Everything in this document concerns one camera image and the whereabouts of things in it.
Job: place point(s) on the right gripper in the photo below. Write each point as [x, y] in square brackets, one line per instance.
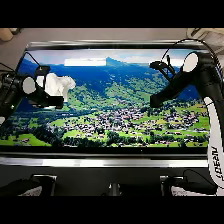
[161, 96]

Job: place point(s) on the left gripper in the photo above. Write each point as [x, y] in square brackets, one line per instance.
[50, 101]

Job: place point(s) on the white shirt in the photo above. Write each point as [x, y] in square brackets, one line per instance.
[56, 85]

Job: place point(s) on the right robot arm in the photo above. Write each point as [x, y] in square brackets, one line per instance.
[209, 83]

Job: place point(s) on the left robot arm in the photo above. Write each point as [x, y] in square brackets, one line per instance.
[13, 87]

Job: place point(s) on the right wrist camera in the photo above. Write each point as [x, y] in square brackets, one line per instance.
[162, 67]

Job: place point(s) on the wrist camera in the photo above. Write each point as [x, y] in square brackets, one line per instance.
[162, 67]
[42, 70]

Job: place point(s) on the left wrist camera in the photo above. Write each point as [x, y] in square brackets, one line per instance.
[42, 70]

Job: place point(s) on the silver frame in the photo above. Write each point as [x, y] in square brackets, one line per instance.
[106, 162]

